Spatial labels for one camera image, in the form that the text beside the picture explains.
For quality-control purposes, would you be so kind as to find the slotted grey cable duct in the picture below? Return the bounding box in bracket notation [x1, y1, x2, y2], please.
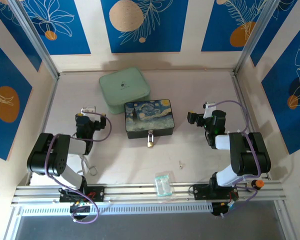
[19, 202, 213, 217]

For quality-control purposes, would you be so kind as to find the brass padlock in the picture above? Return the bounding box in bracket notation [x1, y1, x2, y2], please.
[146, 129, 156, 149]

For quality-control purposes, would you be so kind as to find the aluminium frame post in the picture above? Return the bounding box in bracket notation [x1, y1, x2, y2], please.
[7, 0, 60, 80]
[232, 0, 278, 75]

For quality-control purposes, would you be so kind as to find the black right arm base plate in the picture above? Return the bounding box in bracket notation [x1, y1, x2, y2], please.
[192, 183, 240, 201]

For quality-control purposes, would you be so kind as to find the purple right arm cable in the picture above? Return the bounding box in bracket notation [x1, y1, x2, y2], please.
[214, 99, 263, 218]

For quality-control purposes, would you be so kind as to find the metal wire loop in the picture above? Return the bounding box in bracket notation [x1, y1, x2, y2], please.
[77, 154, 98, 176]

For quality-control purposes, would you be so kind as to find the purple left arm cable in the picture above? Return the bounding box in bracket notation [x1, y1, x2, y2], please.
[44, 111, 113, 225]

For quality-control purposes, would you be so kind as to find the orange emergency stop button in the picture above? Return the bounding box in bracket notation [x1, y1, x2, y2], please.
[251, 179, 265, 190]

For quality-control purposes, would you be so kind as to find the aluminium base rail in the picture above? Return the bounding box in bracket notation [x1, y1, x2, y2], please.
[11, 181, 287, 206]

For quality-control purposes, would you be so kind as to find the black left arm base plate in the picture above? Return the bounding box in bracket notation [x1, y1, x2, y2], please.
[59, 186, 106, 203]

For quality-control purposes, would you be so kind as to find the starry night tin box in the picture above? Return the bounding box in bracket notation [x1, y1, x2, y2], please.
[124, 98, 176, 140]

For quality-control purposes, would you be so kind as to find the blue floral wall panel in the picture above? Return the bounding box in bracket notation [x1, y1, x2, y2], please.
[0, 0, 43, 73]
[201, 0, 272, 53]
[0, 36, 33, 161]
[21, 0, 92, 56]
[261, 23, 300, 155]
[100, 0, 189, 54]

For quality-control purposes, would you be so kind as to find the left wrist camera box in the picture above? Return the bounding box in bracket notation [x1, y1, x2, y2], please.
[80, 105, 97, 114]

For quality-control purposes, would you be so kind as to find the mint green zip case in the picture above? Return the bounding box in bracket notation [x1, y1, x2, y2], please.
[98, 66, 151, 115]

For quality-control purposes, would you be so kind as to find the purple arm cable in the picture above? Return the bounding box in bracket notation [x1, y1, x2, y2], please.
[214, 99, 263, 218]
[44, 111, 113, 225]

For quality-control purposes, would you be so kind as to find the aluminium table edge rail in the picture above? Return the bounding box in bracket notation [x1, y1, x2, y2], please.
[231, 72, 271, 180]
[27, 77, 59, 186]

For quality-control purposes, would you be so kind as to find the clear plastic bag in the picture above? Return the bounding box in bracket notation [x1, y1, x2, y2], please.
[153, 171, 175, 200]

